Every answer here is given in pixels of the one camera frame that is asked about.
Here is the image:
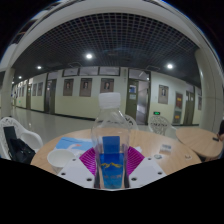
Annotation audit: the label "person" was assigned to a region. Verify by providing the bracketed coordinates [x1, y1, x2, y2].
[217, 119, 224, 142]

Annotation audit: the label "framed wall portraits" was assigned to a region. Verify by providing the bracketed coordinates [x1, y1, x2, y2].
[14, 77, 204, 111]

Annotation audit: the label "white cup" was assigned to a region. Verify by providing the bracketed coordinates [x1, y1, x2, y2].
[46, 148, 77, 175]

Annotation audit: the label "round wooden table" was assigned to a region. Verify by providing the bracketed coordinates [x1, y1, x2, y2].
[175, 127, 224, 160]

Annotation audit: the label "clear blue-labelled water bottle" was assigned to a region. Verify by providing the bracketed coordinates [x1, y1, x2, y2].
[91, 92, 131, 191]

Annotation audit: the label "white plastic lattice chair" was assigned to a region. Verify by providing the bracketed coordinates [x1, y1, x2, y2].
[124, 114, 139, 131]
[0, 116, 44, 161]
[147, 114, 178, 138]

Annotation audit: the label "small printed card packet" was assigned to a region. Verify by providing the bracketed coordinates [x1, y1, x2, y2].
[159, 143, 173, 154]

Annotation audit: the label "blue printed paper sheet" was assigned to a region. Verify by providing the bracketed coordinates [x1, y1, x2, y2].
[55, 136, 95, 156]

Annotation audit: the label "black bag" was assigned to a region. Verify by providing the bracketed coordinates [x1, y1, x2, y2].
[3, 125, 36, 165]

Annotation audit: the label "dark corridor door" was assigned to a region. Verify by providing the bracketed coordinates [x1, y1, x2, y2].
[43, 79, 58, 115]

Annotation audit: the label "green door with notice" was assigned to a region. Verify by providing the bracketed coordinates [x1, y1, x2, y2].
[125, 79, 140, 121]

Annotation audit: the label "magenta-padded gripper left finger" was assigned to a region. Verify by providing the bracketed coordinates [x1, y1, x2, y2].
[57, 147, 97, 190]

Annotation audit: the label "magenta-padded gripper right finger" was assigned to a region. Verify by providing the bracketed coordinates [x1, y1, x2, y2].
[127, 146, 167, 190]

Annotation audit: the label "round ceiling lights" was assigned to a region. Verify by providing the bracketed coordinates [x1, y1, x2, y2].
[16, 51, 176, 81]

